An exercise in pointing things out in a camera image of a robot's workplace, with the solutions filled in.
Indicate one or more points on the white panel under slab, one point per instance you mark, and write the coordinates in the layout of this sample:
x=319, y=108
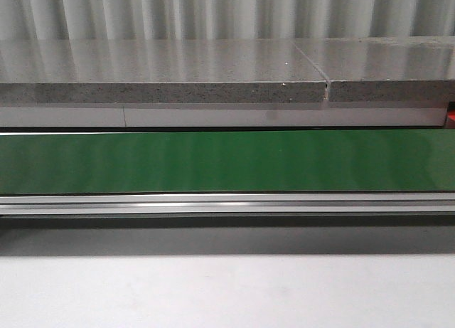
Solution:
x=158, y=117

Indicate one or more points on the green conveyor belt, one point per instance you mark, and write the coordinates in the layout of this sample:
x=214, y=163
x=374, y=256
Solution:
x=249, y=161

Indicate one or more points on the grey stone slab right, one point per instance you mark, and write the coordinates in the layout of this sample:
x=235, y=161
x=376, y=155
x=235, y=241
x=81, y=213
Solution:
x=413, y=69

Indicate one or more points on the grey stone slab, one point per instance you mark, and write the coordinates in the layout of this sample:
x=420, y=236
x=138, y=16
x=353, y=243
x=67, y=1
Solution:
x=413, y=69
x=157, y=72

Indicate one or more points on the grey stone slab left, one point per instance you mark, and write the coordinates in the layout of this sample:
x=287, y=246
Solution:
x=157, y=72

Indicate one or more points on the orange red object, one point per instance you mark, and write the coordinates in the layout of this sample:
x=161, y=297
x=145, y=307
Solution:
x=450, y=120

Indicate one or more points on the white pleated curtain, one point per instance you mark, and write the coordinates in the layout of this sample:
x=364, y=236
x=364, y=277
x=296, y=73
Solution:
x=216, y=19

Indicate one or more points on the aluminium conveyor side rail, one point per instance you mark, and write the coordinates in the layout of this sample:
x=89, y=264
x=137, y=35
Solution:
x=228, y=205

